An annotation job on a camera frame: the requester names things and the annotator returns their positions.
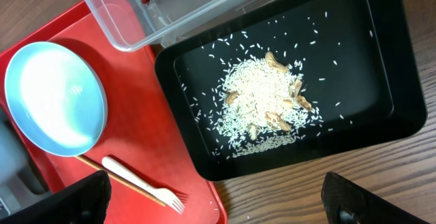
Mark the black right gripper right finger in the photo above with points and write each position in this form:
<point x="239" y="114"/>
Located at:
<point x="346" y="202"/>

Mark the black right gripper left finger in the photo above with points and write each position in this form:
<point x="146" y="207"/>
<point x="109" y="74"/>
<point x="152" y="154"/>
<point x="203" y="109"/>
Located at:
<point x="85" y="201"/>

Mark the wooden chopstick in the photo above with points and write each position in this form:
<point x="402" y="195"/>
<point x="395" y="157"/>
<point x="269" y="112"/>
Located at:
<point x="117" y="178"/>

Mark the white plastic fork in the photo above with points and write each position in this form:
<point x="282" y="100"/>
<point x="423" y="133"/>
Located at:
<point x="165" y="195"/>

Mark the light blue plate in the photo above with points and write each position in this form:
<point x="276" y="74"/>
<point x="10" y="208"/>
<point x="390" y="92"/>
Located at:
<point x="55" y="98"/>

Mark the grey dishwasher rack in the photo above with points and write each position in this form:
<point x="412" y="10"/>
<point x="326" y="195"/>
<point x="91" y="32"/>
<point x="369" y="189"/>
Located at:
<point x="21" y="185"/>

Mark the black food waste tray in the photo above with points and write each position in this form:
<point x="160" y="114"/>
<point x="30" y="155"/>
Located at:
<point x="400" y="111"/>

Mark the clear plastic waste bin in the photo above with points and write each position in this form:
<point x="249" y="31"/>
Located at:
<point x="130" y="25"/>

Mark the red serving tray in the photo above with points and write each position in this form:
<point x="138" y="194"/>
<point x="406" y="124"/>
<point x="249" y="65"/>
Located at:
<point x="140" y="132"/>

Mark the rice and food scraps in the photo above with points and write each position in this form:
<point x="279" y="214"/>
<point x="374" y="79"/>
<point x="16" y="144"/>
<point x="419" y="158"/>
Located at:
<point x="295" y="76"/>

